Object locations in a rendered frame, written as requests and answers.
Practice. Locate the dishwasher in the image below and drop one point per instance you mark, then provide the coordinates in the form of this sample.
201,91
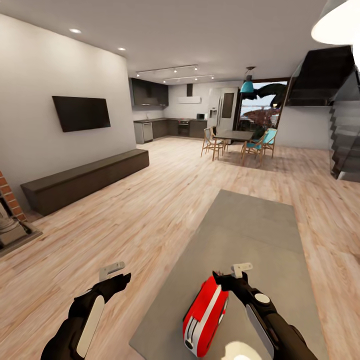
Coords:
147,130

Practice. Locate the radio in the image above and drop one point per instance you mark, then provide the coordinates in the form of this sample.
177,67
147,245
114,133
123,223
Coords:
202,319

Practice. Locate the room light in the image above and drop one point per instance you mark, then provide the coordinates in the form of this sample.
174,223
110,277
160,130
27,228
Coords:
338,22
248,86

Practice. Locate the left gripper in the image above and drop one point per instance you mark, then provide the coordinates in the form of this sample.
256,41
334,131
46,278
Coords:
116,284

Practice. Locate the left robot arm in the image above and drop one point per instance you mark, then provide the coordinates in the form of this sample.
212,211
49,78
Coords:
74,337

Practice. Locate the coffee table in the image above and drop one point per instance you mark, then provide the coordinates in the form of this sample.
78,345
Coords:
236,229

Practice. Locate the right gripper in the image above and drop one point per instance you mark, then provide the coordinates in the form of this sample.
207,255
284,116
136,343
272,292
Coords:
229,282

